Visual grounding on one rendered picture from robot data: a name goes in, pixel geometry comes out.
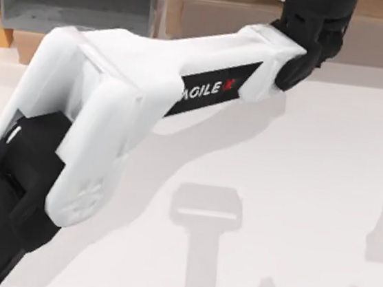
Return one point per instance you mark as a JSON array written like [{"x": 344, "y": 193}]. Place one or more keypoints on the pale wooden drawer front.
[{"x": 226, "y": 22}]

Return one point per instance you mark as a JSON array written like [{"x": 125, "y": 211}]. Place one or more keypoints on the wooden cupboard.
[{"x": 169, "y": 6}]

